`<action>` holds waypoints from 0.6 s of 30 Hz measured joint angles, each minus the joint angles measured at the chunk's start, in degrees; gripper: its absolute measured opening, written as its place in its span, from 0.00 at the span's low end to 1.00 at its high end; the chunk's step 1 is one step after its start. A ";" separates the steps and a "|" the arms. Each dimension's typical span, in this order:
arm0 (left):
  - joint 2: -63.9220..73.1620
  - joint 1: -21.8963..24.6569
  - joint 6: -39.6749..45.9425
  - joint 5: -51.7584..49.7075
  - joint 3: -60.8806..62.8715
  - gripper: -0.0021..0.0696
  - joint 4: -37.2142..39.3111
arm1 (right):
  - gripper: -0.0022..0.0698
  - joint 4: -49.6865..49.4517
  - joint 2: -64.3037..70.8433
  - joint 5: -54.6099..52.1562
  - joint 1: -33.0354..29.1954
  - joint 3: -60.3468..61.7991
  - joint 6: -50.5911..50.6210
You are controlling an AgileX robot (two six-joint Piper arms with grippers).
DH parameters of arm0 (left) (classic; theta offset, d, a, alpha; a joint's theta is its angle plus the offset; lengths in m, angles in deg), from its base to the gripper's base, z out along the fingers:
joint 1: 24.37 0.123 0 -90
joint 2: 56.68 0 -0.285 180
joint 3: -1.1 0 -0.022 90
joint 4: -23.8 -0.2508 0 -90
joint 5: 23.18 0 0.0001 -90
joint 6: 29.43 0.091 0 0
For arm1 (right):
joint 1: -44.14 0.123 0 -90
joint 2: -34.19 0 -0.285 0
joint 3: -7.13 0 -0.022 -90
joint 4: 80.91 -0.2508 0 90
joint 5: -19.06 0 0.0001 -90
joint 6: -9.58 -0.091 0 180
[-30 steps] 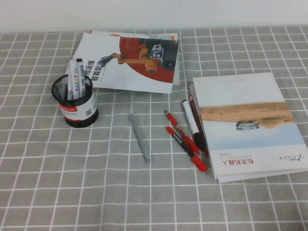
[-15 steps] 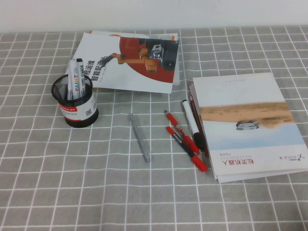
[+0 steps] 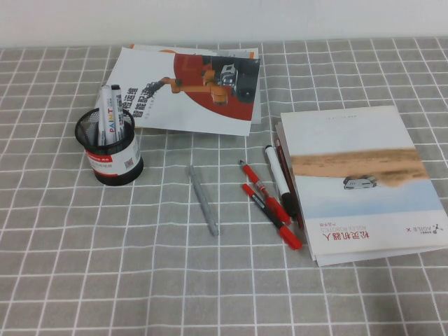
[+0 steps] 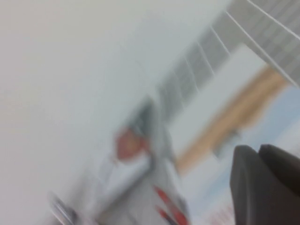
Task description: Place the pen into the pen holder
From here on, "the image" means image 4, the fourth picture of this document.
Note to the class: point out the red capped gel pen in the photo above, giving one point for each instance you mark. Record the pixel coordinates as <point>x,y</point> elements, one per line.
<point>167,197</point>

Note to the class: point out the red and black pen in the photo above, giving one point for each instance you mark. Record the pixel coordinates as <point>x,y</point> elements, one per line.
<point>168,218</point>

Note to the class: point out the brochure with orange robot arm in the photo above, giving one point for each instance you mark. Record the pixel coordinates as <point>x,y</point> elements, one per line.
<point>127,145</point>

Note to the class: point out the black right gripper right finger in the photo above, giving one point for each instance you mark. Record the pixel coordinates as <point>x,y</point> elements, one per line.
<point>286,192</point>

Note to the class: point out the brochure with desert rover photo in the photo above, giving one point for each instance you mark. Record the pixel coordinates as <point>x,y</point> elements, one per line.
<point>234,112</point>

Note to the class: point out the grey checked tablecloth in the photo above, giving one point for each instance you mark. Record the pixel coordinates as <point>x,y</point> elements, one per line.
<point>246,30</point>

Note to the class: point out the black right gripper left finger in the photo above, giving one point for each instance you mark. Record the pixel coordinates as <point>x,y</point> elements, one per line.
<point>246,187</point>

